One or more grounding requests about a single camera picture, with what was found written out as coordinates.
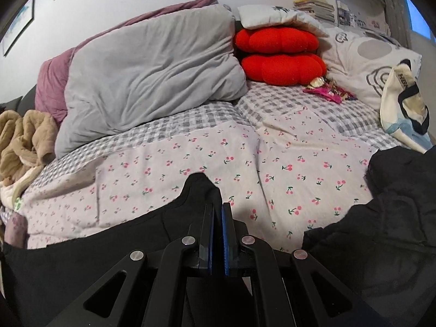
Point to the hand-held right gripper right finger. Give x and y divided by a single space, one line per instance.
225 238

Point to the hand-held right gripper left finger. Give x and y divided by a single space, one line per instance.
210 238

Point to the black long coat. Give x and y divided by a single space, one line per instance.
68 262

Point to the cherry print bed sheet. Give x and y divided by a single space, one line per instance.
204 143

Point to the black quilted jacket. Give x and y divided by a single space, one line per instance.
391 211

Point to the grey duvet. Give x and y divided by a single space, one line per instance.
146 75

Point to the pink snack packet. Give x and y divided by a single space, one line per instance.
323 92

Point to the red flower cushion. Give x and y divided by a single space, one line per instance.
282 70
272 41

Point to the pink floral folded blanket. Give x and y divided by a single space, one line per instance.
12 228

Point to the white fleece garment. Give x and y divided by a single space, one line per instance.
13 190

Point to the beige fleece robe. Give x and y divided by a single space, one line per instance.
24 139

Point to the cream tote bag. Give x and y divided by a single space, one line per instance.
395 102

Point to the white pillow with grey circles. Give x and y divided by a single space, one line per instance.
354 61

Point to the mauve quilt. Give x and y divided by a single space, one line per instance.
51 81

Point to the white leaf print pillow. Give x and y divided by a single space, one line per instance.
272 17

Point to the stack of books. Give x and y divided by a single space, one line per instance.
316 10

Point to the window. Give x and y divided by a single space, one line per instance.
420 20

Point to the framed wall picture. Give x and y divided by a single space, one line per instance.
18 27

